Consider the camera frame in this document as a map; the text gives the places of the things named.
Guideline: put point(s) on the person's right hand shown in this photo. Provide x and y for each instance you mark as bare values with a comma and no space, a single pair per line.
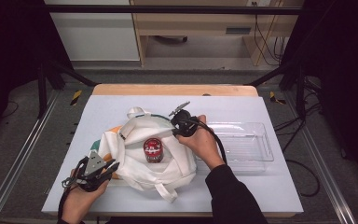
203,144

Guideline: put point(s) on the aluminium floor rail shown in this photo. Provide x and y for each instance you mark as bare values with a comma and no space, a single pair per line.
323,168
18,161

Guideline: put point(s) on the person's left hand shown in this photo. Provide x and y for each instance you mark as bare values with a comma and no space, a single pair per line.
77,202

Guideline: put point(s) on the clear plastic tray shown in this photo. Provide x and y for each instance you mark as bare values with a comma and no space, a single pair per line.
248,146

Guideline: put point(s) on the white table mat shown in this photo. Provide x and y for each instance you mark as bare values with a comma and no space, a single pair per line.
230,193

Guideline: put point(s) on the black metal stand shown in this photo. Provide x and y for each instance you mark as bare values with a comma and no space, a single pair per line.
300,90
43,90

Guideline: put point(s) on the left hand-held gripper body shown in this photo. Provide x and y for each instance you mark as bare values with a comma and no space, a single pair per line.
94,165

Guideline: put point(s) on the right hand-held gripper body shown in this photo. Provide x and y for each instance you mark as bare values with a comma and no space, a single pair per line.
185,123

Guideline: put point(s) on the wooden desk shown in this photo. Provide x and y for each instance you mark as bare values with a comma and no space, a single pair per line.
192,23

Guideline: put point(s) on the yellow black tape strip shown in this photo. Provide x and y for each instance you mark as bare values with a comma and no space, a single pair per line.
273,97
76,97

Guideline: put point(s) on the white cabinet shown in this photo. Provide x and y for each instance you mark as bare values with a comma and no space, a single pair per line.
96,34

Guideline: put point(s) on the grey desk label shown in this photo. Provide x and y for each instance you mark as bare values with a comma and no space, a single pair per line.
238,30

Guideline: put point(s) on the black horizontal frame bar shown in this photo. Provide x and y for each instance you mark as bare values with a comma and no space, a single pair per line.
167,9

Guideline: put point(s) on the red can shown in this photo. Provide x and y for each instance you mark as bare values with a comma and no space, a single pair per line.
153,151

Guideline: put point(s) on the white patterned tote bag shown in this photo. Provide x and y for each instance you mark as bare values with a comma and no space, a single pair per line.
174,174

